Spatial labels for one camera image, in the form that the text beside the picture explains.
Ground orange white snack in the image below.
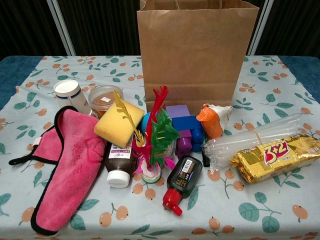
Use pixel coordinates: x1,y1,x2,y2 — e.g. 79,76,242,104
196,103,234,140

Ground clear bag of straws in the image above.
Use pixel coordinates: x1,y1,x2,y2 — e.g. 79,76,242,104
203,112,305,173

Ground white paper cup blue stripes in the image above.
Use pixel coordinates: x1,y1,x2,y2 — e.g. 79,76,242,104
53,79,94,116

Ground gold biscuit pack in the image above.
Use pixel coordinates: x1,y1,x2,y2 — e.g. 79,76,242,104
229,133,320,185

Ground brown paper bag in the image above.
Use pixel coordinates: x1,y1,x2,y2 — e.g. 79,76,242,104
136,0,260,118

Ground floral tablecloth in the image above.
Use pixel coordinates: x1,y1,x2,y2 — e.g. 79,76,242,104
0,55,320,240

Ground colourful feather shuttlecock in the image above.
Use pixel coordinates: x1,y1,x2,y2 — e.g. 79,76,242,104
113,85,181,185

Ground blue ball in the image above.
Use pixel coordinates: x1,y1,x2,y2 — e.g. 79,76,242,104
140,111,152,135

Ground lilac foam block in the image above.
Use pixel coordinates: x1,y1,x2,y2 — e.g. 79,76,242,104
165,104,192,119

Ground blue toy block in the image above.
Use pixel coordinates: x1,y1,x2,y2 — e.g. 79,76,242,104
171,114,204,153

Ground dark purple toy brick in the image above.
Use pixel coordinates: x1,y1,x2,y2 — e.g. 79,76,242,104
174,129,193,160

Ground yellow sponge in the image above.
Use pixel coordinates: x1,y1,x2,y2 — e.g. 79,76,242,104
94,99,146,149

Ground black bottle red cap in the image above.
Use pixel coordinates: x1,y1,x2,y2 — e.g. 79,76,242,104
162,155,203,216

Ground clear jar brown contents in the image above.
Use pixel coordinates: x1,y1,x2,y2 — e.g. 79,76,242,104
87,84,125,120

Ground brown bottle white cap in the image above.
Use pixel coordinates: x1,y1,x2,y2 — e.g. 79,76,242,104
104,142,137,189

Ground pink towel black trim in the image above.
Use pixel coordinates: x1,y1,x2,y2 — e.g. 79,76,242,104
8,105,107,236

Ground white aluminium partition post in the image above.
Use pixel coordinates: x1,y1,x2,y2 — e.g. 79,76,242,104
46,0,76,56
246,0,275,56

